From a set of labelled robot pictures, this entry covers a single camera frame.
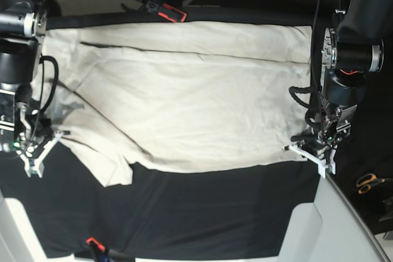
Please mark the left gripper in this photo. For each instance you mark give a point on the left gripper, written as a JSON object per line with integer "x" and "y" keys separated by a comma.
{"x": 324, "y": 131}

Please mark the black table cloth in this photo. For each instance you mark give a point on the black table cloth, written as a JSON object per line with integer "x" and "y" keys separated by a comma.
{"x": 219, "y": 215}

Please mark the white T-shirt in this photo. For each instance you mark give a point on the white T-shirt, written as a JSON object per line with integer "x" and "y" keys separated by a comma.
{"x": 178, "y": 97}

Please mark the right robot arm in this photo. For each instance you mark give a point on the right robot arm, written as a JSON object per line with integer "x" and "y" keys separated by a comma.
{"x": 23, "y": 29}

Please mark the white table frame right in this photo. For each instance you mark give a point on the white table frame right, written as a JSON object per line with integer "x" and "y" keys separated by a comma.
{"x": 329, "y": 229}

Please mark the orange handled scissors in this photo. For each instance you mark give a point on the orange handled scissors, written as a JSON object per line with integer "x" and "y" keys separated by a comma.
{"x": 369, "y": 181}

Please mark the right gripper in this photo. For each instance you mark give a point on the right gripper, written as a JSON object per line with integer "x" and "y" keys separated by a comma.
{"x": 41, "y": 133}

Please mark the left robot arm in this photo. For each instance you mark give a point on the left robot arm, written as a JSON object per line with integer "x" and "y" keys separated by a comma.
{"x": 351, "y": 50}

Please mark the orange clamp bottom edge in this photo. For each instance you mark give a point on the orange clamp bottom edge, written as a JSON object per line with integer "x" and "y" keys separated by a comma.
{"x": 93, "y": 241}

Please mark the blue orange clamp tool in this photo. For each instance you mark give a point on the blue orange clamp tool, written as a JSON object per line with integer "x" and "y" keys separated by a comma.
{"x": 163, "y": 10}

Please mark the white table frame left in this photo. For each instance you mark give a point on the white table frame left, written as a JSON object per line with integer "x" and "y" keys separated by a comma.
{"x": 18, "y": 239}

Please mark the white table frame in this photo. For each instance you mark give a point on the white table frame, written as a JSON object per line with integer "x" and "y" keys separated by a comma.
{"x": 329, "y": 229}
{"x": 18, "y": 239}

